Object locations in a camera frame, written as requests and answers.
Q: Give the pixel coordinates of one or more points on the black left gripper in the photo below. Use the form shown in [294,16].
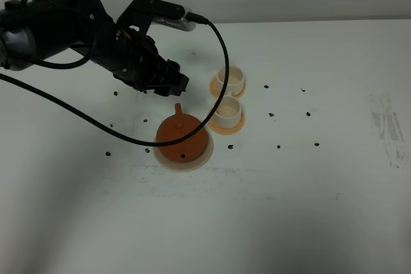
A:
[130,54]

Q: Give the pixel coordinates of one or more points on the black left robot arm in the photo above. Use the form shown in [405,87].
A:
[44,28]

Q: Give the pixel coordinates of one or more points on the beige round teapot coaster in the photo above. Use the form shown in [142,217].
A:
[184,164]

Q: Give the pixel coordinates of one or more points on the near orange cup coaster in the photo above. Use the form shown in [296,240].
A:
[231,131]

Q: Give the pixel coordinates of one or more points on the far white teacup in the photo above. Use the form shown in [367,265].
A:
[236,80]

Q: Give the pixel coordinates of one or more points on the white teacup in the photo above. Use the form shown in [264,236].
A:
[228,113]
[236,80]

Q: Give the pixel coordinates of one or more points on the near white teacup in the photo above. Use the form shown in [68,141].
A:
[228,113]

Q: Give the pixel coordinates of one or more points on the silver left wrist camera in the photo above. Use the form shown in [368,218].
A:
[176,20]

